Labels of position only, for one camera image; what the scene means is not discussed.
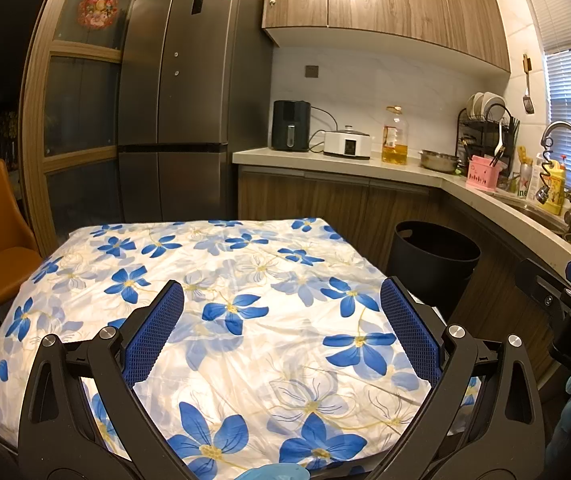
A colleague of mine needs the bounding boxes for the stainless steel bowl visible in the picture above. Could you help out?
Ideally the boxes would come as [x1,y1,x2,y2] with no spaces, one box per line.
[419,149,463,173]

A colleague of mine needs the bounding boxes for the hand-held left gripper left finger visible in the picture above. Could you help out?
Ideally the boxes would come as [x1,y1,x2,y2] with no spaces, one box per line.
[18,280,193,480]

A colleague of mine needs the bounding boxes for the yellow detergent bottle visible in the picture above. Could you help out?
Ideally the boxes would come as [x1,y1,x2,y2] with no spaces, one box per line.
[545,156,567,216]

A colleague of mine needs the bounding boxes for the wooden glass panel door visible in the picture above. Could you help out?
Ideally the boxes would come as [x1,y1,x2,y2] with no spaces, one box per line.
[19,0,171,256]

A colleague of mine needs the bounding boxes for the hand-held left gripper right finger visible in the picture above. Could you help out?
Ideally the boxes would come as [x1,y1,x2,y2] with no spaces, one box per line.
[375,276,549,480]

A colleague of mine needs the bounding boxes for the white electric cooker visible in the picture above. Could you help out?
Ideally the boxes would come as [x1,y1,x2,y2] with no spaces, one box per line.
[323,126,372,160]

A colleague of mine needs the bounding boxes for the black air fryer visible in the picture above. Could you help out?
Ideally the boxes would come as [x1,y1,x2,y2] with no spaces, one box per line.
[271,100,312,152]

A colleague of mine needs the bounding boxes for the colourful door sticker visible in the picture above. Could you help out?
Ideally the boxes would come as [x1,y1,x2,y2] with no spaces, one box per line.
[76,0,118,28]

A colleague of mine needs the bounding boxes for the grey refrigerator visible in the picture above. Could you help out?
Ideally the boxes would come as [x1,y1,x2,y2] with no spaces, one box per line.
[118,0,273,223]

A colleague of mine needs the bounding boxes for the hanging slotted spatula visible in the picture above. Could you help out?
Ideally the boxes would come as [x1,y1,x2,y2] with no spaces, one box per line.
[521,53,535,114]

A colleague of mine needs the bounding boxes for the steel kitchen sink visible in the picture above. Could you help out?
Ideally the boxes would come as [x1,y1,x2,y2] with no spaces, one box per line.
[508,200,571,246]

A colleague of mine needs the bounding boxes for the blue floral blanket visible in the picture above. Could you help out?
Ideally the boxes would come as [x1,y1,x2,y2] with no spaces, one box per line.
[0,217,481,476]

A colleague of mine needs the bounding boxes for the cooking oil bottle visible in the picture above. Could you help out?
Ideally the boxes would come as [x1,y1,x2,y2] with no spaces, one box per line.
[382,106,410,167]

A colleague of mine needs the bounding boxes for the wooden wall cabinet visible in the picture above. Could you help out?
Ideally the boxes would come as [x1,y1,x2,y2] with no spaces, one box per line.
[262,0,511,73]

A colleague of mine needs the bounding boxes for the black dish rack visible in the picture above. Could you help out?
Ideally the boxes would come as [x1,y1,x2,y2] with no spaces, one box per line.
[457,91,520,171]

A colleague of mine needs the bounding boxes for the black trash bin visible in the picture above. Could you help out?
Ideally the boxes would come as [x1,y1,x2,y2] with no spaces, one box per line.
[388,220,482,316]

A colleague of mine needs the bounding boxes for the pink utensil basket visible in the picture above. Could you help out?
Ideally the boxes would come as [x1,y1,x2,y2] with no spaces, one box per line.
[467,155,501,191]

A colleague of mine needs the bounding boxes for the white pump bottle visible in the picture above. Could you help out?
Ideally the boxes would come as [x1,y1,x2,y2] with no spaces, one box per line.
[529,164,545,201]

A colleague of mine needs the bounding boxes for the wooden kitchen base cabinet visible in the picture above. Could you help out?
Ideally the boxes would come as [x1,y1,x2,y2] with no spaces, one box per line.
[238,162,571,396]

